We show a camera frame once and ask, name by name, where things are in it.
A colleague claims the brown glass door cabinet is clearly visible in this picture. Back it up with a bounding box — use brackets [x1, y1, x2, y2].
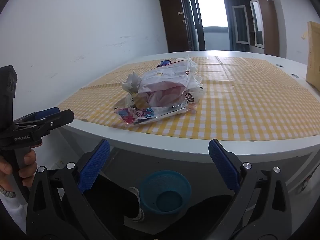
[249, 0, 280, 57]

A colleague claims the white framed glass door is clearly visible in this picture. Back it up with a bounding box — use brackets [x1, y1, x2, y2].
[232, 5, 251, 45]

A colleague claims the pink and blue wrapper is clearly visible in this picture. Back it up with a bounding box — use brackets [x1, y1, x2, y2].
[114, 105, 190, 128]

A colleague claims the yellow checked tablecloth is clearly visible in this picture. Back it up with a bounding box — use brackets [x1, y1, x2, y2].
[59, 55, 320, 142]

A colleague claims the white printed plastic bag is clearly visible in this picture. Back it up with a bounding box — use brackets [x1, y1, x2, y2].
[139, 55, 204, 101]

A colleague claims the white table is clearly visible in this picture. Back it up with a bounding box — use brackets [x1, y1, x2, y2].
[59, 50, 320, 188]

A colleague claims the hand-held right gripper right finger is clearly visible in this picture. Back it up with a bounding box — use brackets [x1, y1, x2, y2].
[208, 139, 293, 240]

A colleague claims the brown wardrobe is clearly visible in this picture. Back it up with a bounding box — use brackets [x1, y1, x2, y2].
[159, 0, 190, 53]

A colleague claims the person's left forearm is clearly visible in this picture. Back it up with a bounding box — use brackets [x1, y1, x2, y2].
[0, 177, 28, 233]

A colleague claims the balcony window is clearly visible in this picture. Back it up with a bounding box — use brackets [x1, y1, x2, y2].
[185, 0, 234, 52]

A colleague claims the white left shoe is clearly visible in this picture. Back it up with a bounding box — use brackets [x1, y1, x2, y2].
[128, 187, 145, 222]

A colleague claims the blue plastic waste basket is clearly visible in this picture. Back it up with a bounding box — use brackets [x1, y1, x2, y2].
[139, 170, 192, 215]

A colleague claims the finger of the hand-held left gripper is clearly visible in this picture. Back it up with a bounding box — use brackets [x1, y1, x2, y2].
[15, 107, 60, 123]
[37, 109, 75, 132]

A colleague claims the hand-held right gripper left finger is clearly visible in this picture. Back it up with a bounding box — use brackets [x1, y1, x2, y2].
[26, 139, 118, 240]

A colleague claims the person's right leg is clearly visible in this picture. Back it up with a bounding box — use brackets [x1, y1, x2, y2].
[154, 194, 234, 240]

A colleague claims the cardboard box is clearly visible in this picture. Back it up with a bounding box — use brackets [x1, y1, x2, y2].
[305, 21, 320, 92]

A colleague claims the person's left hand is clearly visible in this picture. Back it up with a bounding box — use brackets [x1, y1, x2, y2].
[0, 152, 38, 188]

